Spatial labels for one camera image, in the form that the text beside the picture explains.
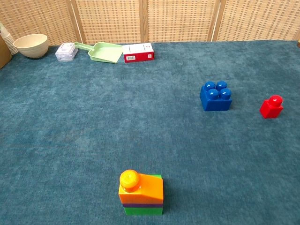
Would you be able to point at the small red single-stud brick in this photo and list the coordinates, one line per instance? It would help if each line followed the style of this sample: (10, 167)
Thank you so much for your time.
(270, 110)

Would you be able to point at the teal tablecloth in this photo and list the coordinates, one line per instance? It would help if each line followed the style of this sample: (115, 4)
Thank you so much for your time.
(93, 117)

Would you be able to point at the red and white carton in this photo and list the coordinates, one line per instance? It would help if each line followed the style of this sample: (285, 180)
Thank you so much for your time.
(138, 52)

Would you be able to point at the blue four-stud brick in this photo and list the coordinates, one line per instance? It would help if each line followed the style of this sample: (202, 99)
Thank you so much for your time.
(215, 100)

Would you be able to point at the light green dustpan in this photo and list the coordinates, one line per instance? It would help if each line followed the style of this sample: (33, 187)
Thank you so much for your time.
(105, 53)

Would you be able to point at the orange sloped brick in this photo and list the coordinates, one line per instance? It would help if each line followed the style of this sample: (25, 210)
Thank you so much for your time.
(145, 189)

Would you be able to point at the thin purple brick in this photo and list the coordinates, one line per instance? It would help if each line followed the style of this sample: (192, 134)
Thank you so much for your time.
(143, 205)

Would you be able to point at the woven bamboo folding screen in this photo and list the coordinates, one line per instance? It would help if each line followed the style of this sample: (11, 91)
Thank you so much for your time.
(178, 21)

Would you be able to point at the green brick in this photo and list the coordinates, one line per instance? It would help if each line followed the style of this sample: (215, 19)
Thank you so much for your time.
(143, 211)

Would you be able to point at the clear plastic box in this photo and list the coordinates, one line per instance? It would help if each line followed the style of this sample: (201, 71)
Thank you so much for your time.
(66, 52)

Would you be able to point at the beige bowl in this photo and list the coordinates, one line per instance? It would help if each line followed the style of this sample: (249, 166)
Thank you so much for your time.
(31, 45)

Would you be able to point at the brown cardboard box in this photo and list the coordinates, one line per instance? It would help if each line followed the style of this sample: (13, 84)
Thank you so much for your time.
(3, 57)

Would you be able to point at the white paper cup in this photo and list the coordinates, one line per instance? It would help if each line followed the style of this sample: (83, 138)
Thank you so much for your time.
(8, 41)

